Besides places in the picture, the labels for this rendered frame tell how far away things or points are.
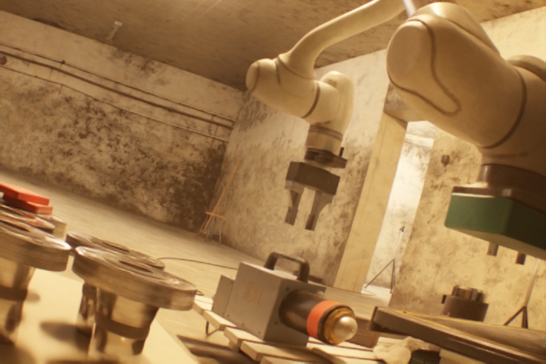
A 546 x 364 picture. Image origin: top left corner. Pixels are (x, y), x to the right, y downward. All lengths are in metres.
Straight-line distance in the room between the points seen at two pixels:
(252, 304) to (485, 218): 0.74
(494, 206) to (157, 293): 0.61
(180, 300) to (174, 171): 10.82
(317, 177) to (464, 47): 0.76
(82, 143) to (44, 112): 0.99
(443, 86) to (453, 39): 0.07
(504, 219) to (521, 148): 0.13
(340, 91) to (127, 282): 0.75
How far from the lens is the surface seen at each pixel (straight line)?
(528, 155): 0.99
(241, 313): 1.54
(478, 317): 1.62
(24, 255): 1.07
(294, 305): 1.40
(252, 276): 1.53
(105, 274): 1.10
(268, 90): 1.45
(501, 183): 0.98
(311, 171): 1.51
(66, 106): 11.68
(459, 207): 1.01
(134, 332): 1.19
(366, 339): 1.77
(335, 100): 1.52
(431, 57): 0.84
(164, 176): 11.88
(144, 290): 1.09
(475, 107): 0.88
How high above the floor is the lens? 0.40
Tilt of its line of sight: 7 degrees up
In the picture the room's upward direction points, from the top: 16 degrees clockwise
